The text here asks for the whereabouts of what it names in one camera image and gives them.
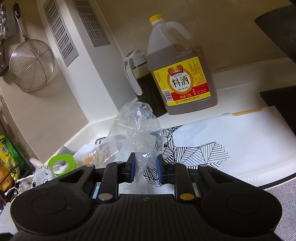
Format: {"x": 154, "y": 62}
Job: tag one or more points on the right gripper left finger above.
{"x": 112, "y": 175}

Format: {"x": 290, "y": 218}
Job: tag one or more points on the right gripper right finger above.
{"x": 176, "y": 174}

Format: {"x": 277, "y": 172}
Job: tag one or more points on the clear plastic bag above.
{"x": 135, "y": 130}

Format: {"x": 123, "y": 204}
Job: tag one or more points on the green plastic ring tag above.
{"x": 62, "y": 164}

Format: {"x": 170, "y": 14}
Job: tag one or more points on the white cartoon printed wrapper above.
{"x": 41, "y": 175}

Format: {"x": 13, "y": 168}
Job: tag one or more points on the white patterned cutting board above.
{"x": 256, "y": 147}

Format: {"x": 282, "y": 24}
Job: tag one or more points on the cooking wine jug yellow cap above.
{"x": 178, "y": 65}

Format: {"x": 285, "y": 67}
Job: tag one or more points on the dark soy sauce bottle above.
{"x": 142, "y": 82}

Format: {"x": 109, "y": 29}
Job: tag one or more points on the grey textured mat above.
{"x": 286, "y": 194}

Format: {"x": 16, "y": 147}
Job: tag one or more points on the black stove top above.
{"x": 284, "y": 100}

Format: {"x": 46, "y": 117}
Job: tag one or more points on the grey vent grille right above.
{"x": 91, "y": 23}

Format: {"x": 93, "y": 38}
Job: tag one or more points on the grey vent grille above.
{"x": 91, "y": 23}
{"x": 60, "y": 32}

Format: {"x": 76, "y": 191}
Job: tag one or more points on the metal mesh strainer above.
{"x": 32, "y": 63}

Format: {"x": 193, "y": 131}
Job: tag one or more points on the grey vent grille left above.
{"x": 60, "y": 32}

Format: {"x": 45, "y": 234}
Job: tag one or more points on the black range hood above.
{"x": 279, "y": 26}

